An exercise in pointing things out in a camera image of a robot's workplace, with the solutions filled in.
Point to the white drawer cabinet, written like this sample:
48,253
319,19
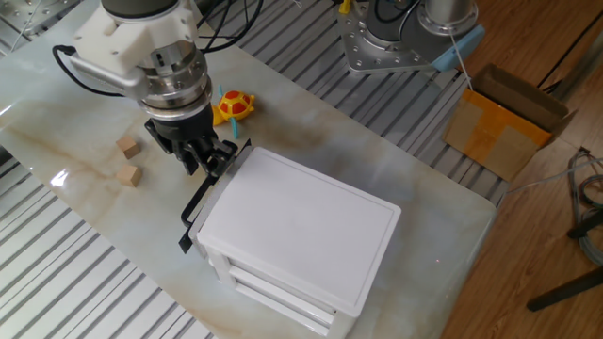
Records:
301,226

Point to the small wooden cube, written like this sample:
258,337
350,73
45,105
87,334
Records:
128,175
128,147

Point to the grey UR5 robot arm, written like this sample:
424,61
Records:
136,37

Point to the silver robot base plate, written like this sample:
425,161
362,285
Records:
377,59

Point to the silver perforated breadboard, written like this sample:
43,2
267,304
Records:
28,14

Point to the black stand leg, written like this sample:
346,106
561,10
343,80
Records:
565,289
586,225

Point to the yellow connector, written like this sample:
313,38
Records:
345,6

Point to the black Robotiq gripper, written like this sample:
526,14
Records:
186,127

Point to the cardboard box with orange tape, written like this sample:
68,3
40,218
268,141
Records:
494,132

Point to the yellow turtle bath toy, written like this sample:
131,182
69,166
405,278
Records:
235,106

